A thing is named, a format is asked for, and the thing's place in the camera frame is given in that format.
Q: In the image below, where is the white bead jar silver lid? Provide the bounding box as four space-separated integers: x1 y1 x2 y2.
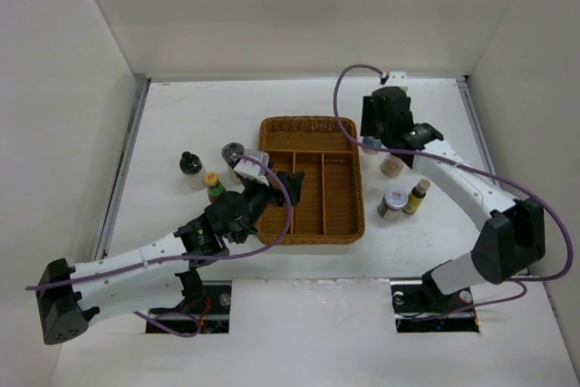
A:
361 136 382 155

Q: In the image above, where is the red sauce bottle yellow cap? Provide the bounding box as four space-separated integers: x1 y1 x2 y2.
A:
204 172 227 204

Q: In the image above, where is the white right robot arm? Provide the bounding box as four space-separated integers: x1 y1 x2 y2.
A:
361 86 546 311

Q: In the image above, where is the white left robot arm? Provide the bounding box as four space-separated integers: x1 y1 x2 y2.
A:
29 171 305 345

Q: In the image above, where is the clear jar grey lid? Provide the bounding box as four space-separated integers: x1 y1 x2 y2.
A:
221 142 245 185

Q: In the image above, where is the brown wicker divided tray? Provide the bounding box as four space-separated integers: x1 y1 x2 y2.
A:
258 116 365 247

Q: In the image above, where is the pink cap spice shaker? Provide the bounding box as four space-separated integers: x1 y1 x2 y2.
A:
380 153 405 178

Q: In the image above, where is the white bottle black cap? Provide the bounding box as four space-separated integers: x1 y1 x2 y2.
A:
179 151 206 190

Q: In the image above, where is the small yellow label bottle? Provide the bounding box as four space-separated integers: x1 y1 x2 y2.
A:
403 178 430 215

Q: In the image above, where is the brown spice jar red label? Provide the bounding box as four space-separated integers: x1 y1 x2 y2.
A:
377 187 408 220

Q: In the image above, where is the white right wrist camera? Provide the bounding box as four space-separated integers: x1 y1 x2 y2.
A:
380 71 409 92

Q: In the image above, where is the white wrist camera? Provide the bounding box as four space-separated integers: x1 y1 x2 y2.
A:
380 71 409 92
234 149 269 185

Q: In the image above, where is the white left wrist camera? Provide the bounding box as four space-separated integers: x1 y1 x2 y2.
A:
234 149 269 185

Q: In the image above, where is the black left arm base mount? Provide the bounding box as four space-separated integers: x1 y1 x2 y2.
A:
145 272 233 338

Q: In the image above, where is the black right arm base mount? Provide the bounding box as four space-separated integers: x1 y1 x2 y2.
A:
391 279 479 334

